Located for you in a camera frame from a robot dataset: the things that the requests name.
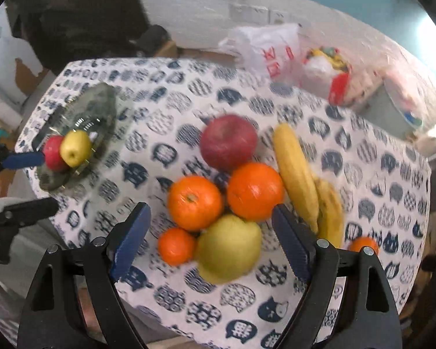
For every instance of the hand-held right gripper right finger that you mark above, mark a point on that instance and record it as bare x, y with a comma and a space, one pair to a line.
290, 240

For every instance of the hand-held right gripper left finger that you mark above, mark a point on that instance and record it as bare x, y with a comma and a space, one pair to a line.
130, 236

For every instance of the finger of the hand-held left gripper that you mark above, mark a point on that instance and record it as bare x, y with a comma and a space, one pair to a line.
32, 209
23, 160

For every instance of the small red apple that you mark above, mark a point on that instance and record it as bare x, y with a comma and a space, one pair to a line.
51, 152

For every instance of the small tangerine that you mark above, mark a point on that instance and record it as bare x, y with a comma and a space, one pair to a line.
176, 246
363, 244

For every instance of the yellow banana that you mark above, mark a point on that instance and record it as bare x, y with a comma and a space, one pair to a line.
330, 214
296, 174

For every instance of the small yellow apple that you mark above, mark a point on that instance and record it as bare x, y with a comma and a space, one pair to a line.
76, 147

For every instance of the orange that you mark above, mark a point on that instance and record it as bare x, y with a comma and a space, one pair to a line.
195, 203
255, 192

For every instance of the yellow-green pear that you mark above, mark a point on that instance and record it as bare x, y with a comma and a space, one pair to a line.
228, 249

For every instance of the clear glass plate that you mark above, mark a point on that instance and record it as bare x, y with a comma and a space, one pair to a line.
91, 112

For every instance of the large red apple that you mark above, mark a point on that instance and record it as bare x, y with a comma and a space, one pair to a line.
228, 141

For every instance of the cat print tablecloth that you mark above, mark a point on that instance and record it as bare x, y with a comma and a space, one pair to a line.
149, 127

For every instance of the dark cloth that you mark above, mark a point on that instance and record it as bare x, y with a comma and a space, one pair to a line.
80, 14

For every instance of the grey-blue waste bin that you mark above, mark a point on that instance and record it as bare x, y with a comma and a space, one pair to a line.
388, 105

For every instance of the red bag with wrappers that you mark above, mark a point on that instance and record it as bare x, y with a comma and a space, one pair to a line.
329, 69

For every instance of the black round object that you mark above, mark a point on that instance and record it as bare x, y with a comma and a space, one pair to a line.
152, 40

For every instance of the white plastic bag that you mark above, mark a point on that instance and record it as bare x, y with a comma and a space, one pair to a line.
261, 49

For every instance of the white wall sockets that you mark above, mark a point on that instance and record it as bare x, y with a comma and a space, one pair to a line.
258, 14

